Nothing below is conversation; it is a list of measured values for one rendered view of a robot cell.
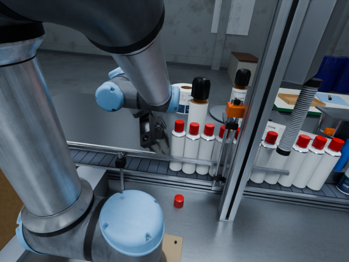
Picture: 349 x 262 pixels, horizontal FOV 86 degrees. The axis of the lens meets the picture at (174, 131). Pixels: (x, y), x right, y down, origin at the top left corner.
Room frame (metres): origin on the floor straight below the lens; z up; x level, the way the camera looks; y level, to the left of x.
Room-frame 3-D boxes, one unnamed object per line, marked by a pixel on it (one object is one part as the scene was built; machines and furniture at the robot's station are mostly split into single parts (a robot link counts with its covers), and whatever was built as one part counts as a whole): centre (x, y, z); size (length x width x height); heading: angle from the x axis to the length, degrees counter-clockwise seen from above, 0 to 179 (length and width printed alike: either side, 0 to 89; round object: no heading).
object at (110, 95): (0.51, 0.16, 1.19); 0.11 x 0.11 x 0.08; 86
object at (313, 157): (0.54, -0.48, 0.98); 0.05 x 0.05 x 0.20
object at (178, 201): (0.45, -0.03, 0.85); 0.03 x 0.03 x 0.03
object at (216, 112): (1.15, -0.38, 0.89); 0.31 x 0.31 x 0.01
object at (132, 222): (0.23, 0.07, 1.00); 0.13 x 0.12 x 0.14; 86
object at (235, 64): (6.47, -2.05, 0.35); 2.05 x 0.66 x 0.70; 173
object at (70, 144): (0.55, 0.13, 0.96); 1.07 x 0.01 x 0.01; 85
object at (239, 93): (1.15, -0.38, 1.04); 0.09 x 0.09 x 0.29
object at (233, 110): (0.52, -0.17, 1.05); 0.10 x 0.04 x 0.33; 175
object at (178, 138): (0.58, -0.02, 0.98); 0.05 x 0.05 x 0.20
